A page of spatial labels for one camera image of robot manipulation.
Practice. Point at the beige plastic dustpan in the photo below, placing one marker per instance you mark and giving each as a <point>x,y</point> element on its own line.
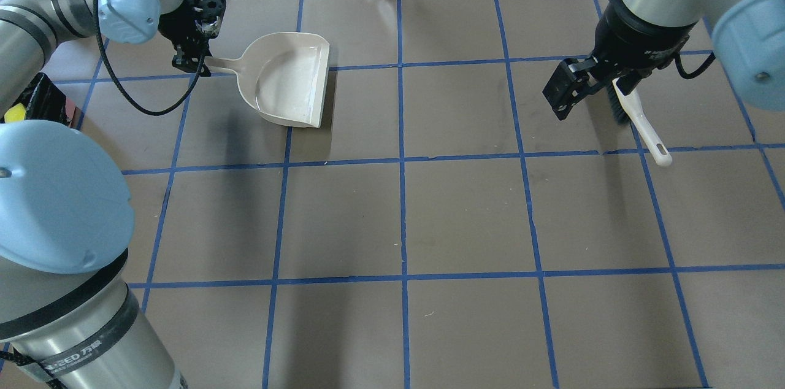
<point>282,76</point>

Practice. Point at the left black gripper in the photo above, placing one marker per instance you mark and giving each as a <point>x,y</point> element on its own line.
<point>176,26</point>

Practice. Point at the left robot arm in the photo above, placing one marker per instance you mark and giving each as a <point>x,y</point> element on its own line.
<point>70,319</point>

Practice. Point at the black lined trash bin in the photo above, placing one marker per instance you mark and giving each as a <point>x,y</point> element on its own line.
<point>43,100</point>

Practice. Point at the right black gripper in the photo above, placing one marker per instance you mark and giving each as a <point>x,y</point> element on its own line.
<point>635,45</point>

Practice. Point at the yellow green sponge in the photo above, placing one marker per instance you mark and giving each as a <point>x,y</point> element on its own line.
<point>18,112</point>

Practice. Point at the white hand brush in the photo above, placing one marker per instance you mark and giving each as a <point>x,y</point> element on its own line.
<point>626,107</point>

